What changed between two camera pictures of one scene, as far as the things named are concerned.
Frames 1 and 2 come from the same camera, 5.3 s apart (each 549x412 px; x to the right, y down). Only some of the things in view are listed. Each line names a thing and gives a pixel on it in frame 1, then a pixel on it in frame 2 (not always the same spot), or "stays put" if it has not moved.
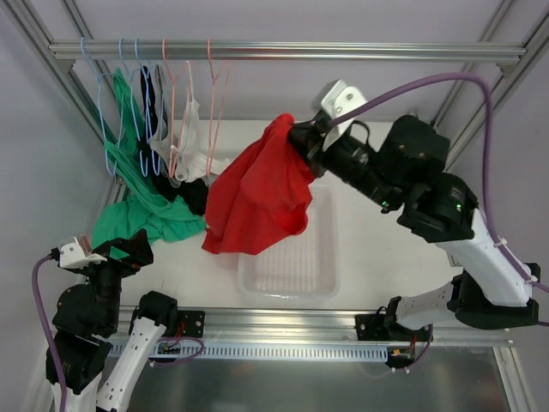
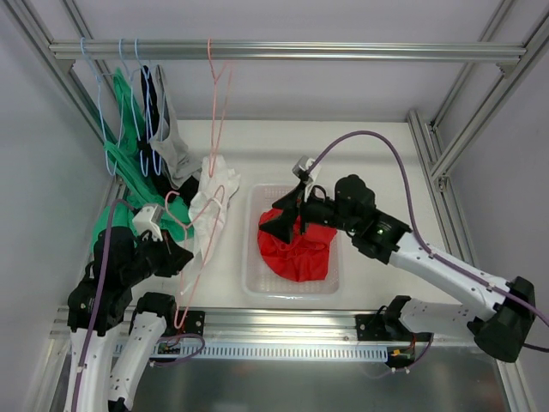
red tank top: (257, 191) → (305, 257)
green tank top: (142, 205) stays put
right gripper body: (312, 142) → (301, 210)
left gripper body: (124, 258) → (162, 253)
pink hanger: (173, 80) → (182, 314)
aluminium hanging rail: (60, 51) stays put
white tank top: (195, 161) → (208, 208)
